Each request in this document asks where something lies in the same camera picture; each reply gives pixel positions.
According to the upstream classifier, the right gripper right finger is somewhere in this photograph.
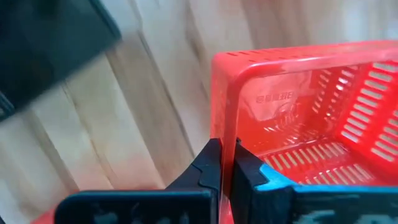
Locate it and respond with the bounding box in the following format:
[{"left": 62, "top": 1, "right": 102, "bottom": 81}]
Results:
[{"left": 231, "top": 139, "right": 398, "bottom": 224}]

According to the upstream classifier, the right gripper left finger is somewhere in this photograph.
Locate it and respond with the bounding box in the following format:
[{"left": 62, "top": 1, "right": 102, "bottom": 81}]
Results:
[{"left": 54, "top": 138, "right": 223, "bottom": 224}]

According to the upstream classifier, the red slotted plastic basket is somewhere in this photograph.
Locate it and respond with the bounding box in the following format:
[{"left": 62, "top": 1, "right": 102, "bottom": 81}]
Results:
[{"left": 210, "top": 39, "right": 398, "bottom": 224}]

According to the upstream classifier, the black slotted plastic basket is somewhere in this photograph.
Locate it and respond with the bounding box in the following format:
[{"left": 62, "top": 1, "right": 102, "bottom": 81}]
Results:
[{"left": 0, "top": 0, "right": 123, "bottom": 123}]

